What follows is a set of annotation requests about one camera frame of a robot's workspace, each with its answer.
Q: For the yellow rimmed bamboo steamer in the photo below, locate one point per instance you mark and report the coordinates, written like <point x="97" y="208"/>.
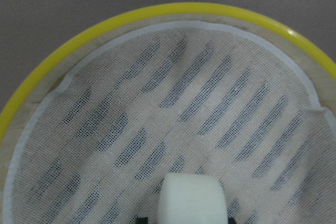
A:
<point x="168" y="77"/>

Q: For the white steamed bun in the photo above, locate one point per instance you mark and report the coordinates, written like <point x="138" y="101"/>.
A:
<point x="191" y="198"/>

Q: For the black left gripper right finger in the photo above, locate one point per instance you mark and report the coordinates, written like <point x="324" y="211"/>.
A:
<point x="231" y="220"/>

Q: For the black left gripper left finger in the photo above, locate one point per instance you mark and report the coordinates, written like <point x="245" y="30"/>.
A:
<point x="143" y="220"/>

